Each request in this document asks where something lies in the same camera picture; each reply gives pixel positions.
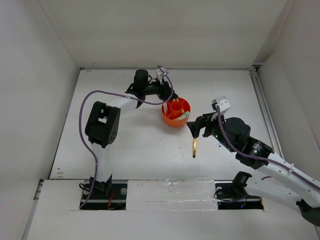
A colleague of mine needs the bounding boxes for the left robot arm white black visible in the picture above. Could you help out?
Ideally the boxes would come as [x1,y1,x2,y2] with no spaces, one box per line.
[78,66,178,199]

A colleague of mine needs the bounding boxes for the orange round divided container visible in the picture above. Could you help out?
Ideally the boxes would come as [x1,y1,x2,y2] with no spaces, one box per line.
[161,97,191,128]

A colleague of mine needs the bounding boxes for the aluminium rail right side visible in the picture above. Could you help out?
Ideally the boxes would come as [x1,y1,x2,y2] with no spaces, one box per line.
[249,65,277,144]

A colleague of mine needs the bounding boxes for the gold black pen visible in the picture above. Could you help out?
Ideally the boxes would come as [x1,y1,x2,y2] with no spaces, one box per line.
[192,139,197,158]

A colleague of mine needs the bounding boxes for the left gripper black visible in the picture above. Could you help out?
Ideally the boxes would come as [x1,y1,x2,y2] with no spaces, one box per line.
[143,75,178,101]

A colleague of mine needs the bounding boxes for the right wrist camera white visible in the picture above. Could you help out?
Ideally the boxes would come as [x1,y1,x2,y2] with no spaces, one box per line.
[211,96,231,115]

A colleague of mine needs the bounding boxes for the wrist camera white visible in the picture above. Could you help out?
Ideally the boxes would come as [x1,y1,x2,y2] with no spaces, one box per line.
[211,96,231,115]
[155,65,169,81]

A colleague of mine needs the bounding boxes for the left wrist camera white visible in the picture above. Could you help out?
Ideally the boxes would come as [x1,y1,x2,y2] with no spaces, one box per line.
[155,65,169,81]

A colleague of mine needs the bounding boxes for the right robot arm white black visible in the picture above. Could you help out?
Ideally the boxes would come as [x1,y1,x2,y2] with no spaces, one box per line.
[186,112,320,226]

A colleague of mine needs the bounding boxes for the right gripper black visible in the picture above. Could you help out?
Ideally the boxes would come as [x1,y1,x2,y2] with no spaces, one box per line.
[186,109,236,153]

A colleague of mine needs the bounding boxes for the pale green white highlighter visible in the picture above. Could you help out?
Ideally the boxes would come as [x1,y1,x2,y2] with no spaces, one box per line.
[180,111,190,120]

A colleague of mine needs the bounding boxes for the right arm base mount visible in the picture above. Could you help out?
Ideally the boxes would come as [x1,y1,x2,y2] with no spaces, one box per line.
[213,171,264,210]

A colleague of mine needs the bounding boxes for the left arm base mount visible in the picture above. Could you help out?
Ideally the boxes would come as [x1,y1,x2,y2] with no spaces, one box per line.
[79,180,128,211]

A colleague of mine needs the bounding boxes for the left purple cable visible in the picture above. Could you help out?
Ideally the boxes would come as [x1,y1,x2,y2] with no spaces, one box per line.
[79,65,174,209]

